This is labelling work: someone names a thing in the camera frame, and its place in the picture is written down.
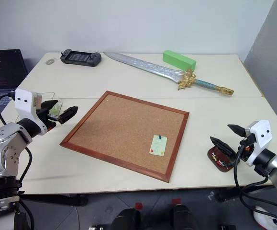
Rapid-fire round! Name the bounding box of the light green pinned card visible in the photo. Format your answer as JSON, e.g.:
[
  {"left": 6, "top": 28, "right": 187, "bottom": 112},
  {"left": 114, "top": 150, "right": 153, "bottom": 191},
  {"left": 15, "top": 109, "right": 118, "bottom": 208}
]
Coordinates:
[{"left": 149, "top": 135, "right": 168, "bottom": 157}]

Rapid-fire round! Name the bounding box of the small brown pin tray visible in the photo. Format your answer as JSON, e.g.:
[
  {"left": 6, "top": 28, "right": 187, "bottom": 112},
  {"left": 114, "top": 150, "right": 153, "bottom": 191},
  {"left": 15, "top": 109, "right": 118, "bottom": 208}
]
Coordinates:
[{"left": 207, "top": 146, "right": 236, "bottom": 173}]

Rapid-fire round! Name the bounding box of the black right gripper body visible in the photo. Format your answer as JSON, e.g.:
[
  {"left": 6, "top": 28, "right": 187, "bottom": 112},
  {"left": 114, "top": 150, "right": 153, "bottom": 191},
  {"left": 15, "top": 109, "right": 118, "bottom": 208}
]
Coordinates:
[{"left": 235, "top": 134, "right": 256, "bottom": 164}]

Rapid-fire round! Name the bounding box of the silver and gold toy sword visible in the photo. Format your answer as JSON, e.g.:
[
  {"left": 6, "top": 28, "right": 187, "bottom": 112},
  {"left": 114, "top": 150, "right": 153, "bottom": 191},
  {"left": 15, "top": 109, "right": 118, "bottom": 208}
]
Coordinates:
[{"left": 103, "top": 51, "right": 234, "bottom": 97}]

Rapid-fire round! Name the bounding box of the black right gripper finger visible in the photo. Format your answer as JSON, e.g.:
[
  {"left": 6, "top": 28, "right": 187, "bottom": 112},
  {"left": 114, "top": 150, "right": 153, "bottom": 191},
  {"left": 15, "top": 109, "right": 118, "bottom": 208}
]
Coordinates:
[
  {"left": 210, "top": 136, "right": 237, "bottom": 161},
  {"left": 227, "top": 124, "right": 247, "bottom": 138}
]

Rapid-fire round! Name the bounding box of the white and red shoe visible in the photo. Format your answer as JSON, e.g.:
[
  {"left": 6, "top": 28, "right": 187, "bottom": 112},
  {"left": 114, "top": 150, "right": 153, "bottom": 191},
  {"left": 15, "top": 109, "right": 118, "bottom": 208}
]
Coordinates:
[{"left": 252, "top": 205, "right": 277, "bottom": 230}]

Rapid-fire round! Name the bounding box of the thin metal wire stand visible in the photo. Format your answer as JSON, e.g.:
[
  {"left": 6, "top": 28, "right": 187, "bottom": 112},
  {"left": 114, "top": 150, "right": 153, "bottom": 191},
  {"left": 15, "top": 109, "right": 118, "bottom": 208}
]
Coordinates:
[{"left": 38, "top": 92, "right": 56, "bottom": 102}]

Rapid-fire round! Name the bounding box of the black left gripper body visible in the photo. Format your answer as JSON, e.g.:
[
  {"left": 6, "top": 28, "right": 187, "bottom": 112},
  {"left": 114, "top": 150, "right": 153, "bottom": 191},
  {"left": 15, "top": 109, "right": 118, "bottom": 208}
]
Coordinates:
[{"left": 36, "top": 108, "right": 59, "bottom": 131}]

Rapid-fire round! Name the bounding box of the black laptop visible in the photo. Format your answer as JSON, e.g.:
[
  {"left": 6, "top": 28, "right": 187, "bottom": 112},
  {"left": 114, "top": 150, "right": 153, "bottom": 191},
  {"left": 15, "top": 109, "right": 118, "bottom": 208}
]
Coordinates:
[{"left": 0, "top": 49, "right": 29, "bottom": 123}]

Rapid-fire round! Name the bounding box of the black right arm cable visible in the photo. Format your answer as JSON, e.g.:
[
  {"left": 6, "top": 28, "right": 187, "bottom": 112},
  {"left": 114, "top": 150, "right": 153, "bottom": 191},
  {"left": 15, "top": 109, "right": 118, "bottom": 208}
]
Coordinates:
[{"left": 233, "top": 143, "right": 277, "bottom": 227}]

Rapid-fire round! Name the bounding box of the black handheld game console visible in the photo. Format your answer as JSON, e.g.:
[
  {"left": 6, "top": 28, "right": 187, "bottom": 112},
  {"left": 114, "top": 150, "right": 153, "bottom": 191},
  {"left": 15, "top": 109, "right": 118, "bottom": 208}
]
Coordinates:
[{"left": 60, "top": 49, "right": 102, "bottom": 68}]

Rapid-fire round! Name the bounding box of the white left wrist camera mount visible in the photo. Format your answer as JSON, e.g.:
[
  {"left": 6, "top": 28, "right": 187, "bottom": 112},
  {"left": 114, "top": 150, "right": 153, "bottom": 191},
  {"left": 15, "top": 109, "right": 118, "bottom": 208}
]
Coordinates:
[{"left": 14, "top": 88, "right": 48, "bottom": 136}]

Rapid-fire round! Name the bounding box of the clear holder with green card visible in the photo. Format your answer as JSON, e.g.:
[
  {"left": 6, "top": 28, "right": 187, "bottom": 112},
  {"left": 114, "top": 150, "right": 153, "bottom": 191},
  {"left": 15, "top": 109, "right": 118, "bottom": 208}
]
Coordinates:
[{"left": 50, "top": 100, "right": 64, "bottom": 116}]

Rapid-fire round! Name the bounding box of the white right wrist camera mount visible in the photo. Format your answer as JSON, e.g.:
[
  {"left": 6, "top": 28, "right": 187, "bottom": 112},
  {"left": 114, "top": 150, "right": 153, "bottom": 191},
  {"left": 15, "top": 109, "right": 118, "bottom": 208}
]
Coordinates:
[{"left": 244, "top": 120, "right": 272, "bottom": 167}]

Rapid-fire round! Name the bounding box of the green rectangular block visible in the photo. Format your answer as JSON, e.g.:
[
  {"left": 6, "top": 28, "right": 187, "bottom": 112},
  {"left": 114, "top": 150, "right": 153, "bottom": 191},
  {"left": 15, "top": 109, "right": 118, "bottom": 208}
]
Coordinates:
[{"left": 162, "top": 49, "right": 197, "bottom": 72}]

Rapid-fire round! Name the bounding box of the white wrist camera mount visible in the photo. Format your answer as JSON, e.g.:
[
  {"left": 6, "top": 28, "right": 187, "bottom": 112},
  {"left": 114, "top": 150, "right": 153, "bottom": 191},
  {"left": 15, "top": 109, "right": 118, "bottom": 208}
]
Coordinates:
[
  {"left": 14, "top": 88, "right": 48, "bottom": 136},
  {"left": 244, "top": 120, "right": 272, "bottom": 167}
]

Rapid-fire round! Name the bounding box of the black table frame bar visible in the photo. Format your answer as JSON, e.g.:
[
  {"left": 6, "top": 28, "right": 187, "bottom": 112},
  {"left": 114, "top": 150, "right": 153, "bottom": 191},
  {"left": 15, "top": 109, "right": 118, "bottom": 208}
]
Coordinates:
[{"left": 18, "top": 193, "right": 89, "bottom": 207}]

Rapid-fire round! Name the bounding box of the wood-framed cork board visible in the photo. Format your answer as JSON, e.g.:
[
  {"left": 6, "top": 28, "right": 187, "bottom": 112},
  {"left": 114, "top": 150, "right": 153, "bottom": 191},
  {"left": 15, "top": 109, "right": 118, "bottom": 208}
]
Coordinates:
[{"left": 59, "top": 90, "right": 190, "bottom": 184}]

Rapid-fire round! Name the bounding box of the grey partition panel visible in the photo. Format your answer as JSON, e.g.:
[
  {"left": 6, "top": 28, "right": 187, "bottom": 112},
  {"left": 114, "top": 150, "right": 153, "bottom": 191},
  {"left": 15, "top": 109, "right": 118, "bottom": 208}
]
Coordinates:
[{"left": 243, "top": 0, "right": 277, "bottom": 139}]

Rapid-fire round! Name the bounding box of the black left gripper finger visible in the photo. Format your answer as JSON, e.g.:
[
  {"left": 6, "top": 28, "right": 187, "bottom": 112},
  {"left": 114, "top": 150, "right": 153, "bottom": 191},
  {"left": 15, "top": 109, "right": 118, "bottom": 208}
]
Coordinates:
[
  {"left": 41, "top": 100, "right": 59, "bottom": 113},
  {"left": 57, "top": 105, "right": 79, "bottom": 125}
]

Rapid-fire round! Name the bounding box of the dark rounded shape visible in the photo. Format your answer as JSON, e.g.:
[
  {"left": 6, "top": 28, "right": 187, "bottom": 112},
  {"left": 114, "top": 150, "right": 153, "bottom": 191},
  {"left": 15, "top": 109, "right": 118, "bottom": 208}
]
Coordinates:
[{"left": 110, "top": 207, "right": 142, "bottom": 230}]

